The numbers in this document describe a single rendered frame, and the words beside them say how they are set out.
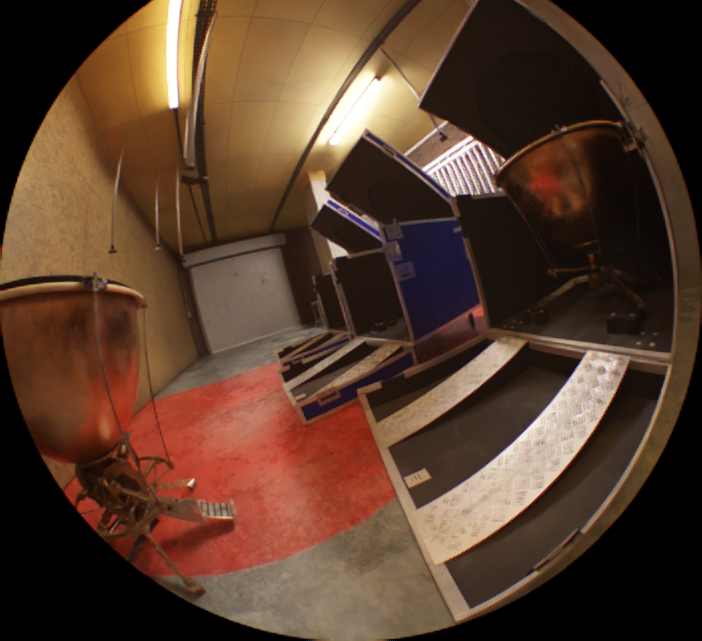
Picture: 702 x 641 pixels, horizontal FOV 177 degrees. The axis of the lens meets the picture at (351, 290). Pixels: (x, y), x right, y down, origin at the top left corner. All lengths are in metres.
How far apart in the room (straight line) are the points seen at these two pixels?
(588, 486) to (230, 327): 7.12
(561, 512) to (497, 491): 0.19
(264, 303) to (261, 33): 6.47
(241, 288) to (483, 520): 7.02
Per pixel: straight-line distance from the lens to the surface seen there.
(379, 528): 0.72
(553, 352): 1.08
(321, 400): 1.25
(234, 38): 2.83
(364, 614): 0.64
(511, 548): 0.63
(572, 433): 0.72
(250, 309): 7.02
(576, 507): 0.69
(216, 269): 7.22
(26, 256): 2.14
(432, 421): 0.93
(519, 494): 0.65
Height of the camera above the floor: 0.61
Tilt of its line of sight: level
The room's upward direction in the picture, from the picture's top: 17 degrees counter-clockwise
